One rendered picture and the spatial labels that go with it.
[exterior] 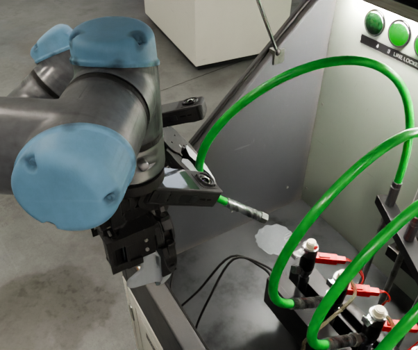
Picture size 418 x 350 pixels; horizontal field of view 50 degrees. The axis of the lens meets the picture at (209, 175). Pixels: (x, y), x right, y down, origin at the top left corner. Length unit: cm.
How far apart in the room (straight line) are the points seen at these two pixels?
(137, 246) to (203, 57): 323
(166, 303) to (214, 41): 296
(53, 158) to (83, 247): 205
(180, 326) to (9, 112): 63
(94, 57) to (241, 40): 344
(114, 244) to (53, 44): 33
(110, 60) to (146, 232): 21
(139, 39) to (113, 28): 3
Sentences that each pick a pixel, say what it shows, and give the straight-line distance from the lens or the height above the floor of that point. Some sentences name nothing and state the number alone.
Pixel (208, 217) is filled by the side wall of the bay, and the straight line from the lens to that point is 112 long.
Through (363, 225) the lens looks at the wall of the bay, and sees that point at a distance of 116.
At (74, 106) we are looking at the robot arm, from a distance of 34.
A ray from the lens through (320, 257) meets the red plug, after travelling 85.
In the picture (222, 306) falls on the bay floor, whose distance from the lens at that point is 106.
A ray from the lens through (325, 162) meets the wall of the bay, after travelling 118.
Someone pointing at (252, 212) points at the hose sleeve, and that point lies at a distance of 83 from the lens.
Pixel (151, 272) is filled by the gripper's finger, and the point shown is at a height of 125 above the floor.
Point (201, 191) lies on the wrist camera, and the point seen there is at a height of 135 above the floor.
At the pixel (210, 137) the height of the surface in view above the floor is 130.
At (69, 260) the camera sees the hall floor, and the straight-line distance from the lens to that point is 231.
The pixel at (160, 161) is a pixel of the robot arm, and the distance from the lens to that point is 46.
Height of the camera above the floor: 171
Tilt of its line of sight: 40 degrees down
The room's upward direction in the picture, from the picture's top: straight up
